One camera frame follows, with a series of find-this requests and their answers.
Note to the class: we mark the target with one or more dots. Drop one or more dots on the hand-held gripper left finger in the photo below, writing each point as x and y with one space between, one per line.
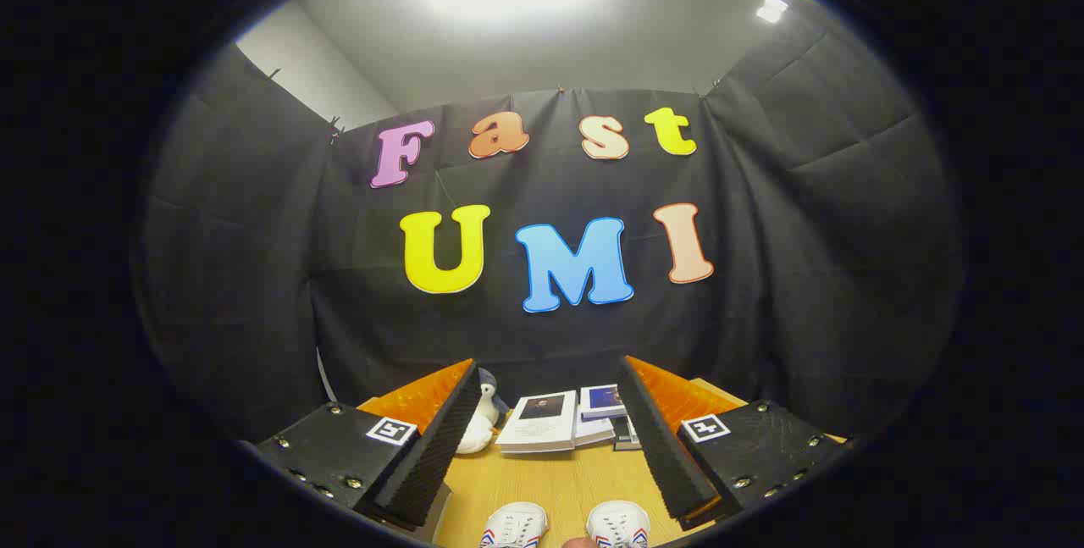
423 446

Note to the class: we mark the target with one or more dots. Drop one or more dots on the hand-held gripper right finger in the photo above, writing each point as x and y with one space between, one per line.
665 446

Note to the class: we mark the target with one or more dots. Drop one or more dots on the white striped canvas shoe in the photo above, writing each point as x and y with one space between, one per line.
618 525
514 525

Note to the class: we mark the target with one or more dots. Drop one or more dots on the book with pale green cover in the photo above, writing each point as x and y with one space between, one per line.
632 429

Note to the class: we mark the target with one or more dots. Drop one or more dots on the white round plush toy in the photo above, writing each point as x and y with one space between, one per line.
472 442

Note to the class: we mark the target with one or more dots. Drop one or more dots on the plain white book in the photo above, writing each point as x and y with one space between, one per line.
593 431

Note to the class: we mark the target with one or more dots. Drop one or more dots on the book with blue picture cover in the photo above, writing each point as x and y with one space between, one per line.
601 400

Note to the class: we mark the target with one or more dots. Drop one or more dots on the grey penguin plush toy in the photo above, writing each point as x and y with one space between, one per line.
491 400

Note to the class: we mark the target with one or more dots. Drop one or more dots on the white book with dark portrait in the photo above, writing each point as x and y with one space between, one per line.
538 425

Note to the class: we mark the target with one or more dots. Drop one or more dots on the small ceiling light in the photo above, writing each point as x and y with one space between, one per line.
771 8

